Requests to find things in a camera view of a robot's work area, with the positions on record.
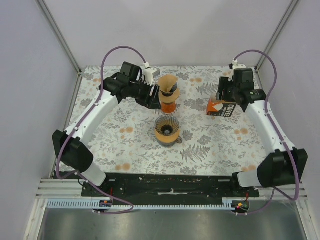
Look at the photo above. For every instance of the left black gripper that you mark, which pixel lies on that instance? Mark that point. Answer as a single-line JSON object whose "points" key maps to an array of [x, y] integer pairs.
{"points": [[151, 102]]}

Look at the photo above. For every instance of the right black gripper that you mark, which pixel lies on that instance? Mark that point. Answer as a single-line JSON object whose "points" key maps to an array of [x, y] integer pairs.
{"points": [[223, 83]]}

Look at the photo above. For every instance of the orange coffee filter box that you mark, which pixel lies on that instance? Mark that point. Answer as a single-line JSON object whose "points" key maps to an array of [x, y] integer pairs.
{"points": [[219, 108]]}

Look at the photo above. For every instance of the brown paper coffee filter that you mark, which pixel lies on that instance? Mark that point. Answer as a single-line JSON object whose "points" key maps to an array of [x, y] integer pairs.
{"points": [[166, 82]]}

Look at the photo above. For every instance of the wooden ring dripper stand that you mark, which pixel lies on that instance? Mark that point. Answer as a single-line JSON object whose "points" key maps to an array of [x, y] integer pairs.
{"points": [[169, 99]]}

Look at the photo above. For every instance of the orange glass carafe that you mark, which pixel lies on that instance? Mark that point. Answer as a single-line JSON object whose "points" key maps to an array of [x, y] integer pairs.
{"points": [[168, 108]]}

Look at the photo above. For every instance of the grey glass dripper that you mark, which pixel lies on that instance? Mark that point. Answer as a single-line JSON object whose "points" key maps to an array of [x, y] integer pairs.
{"points": [[167, 125]]}

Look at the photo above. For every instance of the grey glass carafe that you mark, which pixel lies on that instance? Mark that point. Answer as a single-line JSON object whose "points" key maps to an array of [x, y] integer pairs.
{"points": [[179, 140]]}

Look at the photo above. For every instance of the blue glass dripper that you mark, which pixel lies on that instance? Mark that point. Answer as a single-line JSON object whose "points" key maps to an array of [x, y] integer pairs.
{"points": [[170, 91]]}

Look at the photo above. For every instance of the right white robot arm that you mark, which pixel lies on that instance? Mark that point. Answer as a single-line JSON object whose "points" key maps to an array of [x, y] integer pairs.
{"points": [[284, 163]]}

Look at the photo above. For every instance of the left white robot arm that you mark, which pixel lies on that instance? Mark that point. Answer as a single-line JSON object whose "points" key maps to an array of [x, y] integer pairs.
{"points": [[71, 145]]}

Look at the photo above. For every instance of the floral tablecloth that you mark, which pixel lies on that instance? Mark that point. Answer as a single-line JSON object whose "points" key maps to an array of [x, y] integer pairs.
{"points": [[125, 141]]}

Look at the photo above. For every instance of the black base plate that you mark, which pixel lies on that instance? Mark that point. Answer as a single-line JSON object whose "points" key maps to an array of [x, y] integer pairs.
{"points": [[173, 189]]}

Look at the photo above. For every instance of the aluminium frame rail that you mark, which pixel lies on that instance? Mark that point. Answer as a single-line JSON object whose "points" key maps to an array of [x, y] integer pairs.
{"points": [[59, 189]]}

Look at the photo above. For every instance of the white cable duct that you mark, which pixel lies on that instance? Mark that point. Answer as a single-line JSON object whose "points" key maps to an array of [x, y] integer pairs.
{"points": [[104, 204]]}

